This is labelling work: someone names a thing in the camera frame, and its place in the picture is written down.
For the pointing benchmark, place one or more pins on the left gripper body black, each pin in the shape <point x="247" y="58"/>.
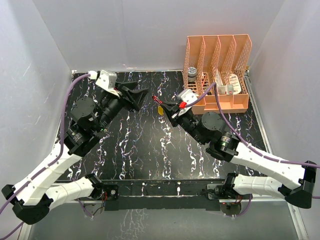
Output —
<point x="112" y="105"/>

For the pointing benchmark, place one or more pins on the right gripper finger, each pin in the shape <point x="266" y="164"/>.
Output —
<point x="170" y="104"/>
<point x="168" y="110"/>

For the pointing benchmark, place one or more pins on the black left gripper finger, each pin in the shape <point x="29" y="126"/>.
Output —
<point x="136" y="97"/>
<point x="126" y="86"/>

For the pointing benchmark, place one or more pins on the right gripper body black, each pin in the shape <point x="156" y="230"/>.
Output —
<point x="188" y="122"/>

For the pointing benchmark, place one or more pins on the yellow key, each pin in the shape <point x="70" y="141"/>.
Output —
<point x="160" y="110"/>

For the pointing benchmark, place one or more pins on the red keyring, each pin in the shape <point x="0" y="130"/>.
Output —
<point x="157" y="100"/>

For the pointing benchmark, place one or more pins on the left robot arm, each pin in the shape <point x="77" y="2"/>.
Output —
<point x="34" y="197"/>

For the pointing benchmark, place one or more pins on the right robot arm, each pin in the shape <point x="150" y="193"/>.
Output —
<point x="292" y="181"/>

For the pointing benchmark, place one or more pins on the small patterned jar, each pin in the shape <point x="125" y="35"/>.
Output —
<point x="191" y="74"/>

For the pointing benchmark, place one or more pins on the small white red box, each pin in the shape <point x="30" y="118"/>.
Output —
<point x="229" y="89"/>

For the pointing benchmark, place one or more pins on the white card packet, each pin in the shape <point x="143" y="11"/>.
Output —
<point x="233" y="80"/>

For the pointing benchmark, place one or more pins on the orange plastic file organizer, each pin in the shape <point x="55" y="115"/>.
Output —
<point x="209" y="54"/>

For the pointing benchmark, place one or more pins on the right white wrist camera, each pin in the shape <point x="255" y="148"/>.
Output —
<point x="187" y="99"/>

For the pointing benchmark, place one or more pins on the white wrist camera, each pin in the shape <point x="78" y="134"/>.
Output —
<point x="107" y="81"/>
<point x="187" y="99"/>

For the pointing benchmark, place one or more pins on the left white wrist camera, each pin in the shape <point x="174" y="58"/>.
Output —
<point x="107" y="81"/>

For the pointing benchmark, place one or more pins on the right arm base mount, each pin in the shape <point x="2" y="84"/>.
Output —
<point x="223" y="193"/>

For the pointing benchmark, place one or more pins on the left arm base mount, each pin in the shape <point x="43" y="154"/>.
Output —
<point x="100" y="192"/>

